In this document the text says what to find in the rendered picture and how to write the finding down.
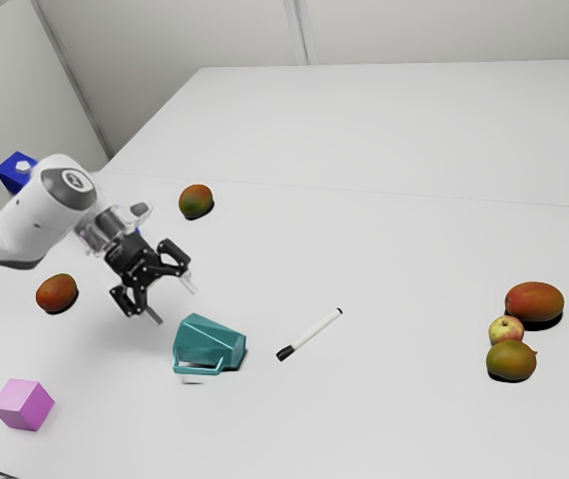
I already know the teal faceted mug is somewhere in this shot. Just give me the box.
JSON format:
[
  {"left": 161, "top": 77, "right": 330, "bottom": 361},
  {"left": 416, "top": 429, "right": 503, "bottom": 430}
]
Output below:
[{"left": 172, "top": 312, "right": 248, "bottom": 376}]

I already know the small red-green mango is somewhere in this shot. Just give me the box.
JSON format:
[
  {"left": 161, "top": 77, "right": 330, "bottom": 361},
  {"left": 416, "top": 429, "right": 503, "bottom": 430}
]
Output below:
[
  {"left": 35, "top": 272, "right": 79, "bottom": 314},
  {"left": 178, "top": 184, "right": 215, "bottom": 220}
]

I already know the large red mango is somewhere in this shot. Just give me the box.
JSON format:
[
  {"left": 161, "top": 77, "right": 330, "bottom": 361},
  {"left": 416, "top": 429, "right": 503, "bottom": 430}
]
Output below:
[{"left": 504, "top": 281, "right": 566, "bottom": 323}]

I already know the green-orange mango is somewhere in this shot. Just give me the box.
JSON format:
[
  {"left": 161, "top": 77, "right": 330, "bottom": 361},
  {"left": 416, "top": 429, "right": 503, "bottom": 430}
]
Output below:
[{"left": 485, "top": 339, "right": 539, "bottom": 382}]

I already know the blue cube block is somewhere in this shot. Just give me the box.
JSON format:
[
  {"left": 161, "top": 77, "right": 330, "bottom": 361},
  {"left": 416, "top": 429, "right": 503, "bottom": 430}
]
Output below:
[{"left": 0, "top": 151, "right": 40, "bottom": 196}]

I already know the white marker pen black cap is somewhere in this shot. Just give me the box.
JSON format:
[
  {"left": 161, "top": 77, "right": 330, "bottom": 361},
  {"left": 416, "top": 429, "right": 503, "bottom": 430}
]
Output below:
[{"left": 276, "top": 307, "right": 343, "bottom": 363}]

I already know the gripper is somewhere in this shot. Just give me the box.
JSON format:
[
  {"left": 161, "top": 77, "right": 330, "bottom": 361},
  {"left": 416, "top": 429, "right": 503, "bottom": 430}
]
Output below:
[{"left": 103, "top": 234, "right": 199, "bottom": 326}]

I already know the red-yellow apple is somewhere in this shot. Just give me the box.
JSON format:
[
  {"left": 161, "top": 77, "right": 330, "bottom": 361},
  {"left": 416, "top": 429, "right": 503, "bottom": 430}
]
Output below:
[{"left": 487, "top": 314, "right": 525, "bottom": 346}]

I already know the pink cube block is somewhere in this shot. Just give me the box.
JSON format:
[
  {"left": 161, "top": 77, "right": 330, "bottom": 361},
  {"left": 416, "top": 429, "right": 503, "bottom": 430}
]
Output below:
[{"left": 0, "top": 377, "right": 56, "bottom": 432}]

